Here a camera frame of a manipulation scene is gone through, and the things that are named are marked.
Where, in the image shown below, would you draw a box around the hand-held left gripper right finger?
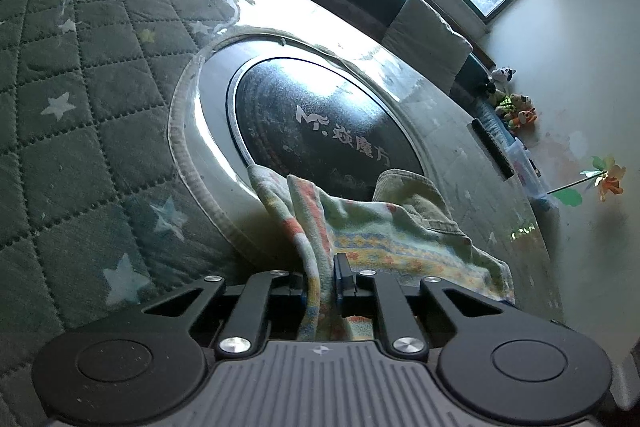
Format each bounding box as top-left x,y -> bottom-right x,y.
332,252 -> 503,355

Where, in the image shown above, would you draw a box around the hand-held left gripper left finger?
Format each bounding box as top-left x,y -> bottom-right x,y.
141,269 -> 307,355

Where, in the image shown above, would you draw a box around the pastel patterned pants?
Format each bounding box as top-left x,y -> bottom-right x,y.
246,163 -> 516,343

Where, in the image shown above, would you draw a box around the round built-in table cooker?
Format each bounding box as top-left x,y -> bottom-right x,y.
192,38 -> 441,253

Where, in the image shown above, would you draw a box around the black remote control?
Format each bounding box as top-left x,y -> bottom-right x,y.
471,118 -> 516,181

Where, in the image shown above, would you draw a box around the clear plastic storage box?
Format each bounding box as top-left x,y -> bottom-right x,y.
504,141 -> 552,210

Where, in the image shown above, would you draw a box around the yellow green plush toy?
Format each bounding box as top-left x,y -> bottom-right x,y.
495,92 -> 521,118

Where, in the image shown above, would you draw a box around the orange plush toy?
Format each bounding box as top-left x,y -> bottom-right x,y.
509,94 -> 540,131

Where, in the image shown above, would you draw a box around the white pillow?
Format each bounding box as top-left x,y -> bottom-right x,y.
382,0 -> 474,95

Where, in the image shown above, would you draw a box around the black and white cow plush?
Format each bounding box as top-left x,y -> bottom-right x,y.
487,66 -> 517,92

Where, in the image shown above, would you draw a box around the paper pinwheel flower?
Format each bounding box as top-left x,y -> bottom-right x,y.
546,154 -> 627,208

